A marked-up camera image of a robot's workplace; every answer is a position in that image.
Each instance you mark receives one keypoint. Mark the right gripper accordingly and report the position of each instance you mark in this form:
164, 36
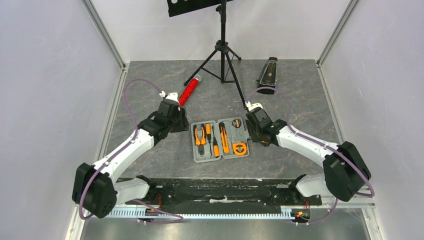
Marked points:
252, 131

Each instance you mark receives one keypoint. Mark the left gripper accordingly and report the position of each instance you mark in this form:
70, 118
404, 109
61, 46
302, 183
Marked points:
184, 124

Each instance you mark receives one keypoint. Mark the orange tape measure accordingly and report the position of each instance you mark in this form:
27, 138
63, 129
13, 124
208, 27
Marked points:
240, 148

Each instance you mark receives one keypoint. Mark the grey plastic tool case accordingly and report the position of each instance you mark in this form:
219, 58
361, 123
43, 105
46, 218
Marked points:
234, 135

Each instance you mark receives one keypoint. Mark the orange black utility knife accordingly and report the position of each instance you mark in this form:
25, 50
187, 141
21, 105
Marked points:
224, 138

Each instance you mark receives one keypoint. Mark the orange handled screwdriver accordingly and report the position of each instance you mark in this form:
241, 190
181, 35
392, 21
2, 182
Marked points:
209, 136
216, 151

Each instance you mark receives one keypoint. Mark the orange handled pliers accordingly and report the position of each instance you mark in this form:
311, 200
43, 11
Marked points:
200, 139

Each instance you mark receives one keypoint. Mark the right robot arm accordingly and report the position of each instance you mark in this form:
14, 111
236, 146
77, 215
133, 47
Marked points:
344, 170

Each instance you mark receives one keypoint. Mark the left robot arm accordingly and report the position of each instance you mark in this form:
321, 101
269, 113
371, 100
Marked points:
96, 187

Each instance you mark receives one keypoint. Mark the red glitter tube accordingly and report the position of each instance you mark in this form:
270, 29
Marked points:
191, 86

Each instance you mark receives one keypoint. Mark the black metronome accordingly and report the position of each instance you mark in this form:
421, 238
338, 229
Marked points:
268, 76

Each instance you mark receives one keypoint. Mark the black tripod stand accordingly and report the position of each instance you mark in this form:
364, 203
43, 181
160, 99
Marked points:
223, 47

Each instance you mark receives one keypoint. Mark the black perforated stand plate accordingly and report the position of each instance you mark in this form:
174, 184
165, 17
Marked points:
180, 7

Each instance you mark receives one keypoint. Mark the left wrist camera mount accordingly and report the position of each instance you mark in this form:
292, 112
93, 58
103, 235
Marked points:
172, 96

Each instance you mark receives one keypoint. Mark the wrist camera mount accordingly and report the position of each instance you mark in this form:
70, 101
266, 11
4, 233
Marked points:
172, 96
251, 106

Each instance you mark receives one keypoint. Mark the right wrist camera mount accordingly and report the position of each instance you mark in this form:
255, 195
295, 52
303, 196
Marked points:
251, 106

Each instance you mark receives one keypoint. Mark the grey slotted cable duct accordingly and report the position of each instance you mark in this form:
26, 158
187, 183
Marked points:
143, 213

